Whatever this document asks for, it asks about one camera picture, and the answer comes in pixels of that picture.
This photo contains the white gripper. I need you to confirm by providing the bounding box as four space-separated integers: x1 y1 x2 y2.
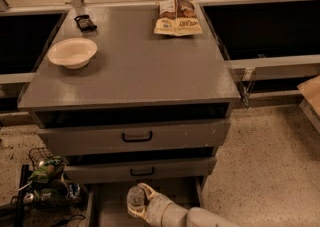
127 183 173 225

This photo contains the clear plastic water bottle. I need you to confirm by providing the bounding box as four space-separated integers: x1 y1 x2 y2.
126 186 146 208

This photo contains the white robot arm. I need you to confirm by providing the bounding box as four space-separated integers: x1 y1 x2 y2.
126 183 241 227

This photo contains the grey open bottom drawer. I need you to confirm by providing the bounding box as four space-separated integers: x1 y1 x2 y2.
85 177 205 227

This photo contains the grey middle drawer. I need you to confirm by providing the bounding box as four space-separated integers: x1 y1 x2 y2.
65 157 216 184

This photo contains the grey top drawer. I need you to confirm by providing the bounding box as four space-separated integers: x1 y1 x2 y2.
38 119 231 156

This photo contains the grey drawer cabinet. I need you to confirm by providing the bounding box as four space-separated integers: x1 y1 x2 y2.
17 2 241 227

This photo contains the green chip bag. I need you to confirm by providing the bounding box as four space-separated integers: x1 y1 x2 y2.
29 156 65 184

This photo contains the white bowl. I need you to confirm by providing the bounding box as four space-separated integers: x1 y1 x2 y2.
47 38 97 69

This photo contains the brown and yellow snack bag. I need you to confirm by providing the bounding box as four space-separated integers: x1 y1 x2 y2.
154 0 202 37

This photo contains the small black snack packet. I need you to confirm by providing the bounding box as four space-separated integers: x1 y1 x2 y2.
74 14 97 32

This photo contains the cardboard box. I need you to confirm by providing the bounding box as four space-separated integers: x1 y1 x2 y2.
298 75 320 116

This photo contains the black wire basket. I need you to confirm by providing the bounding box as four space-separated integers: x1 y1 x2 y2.
10 147 84 206

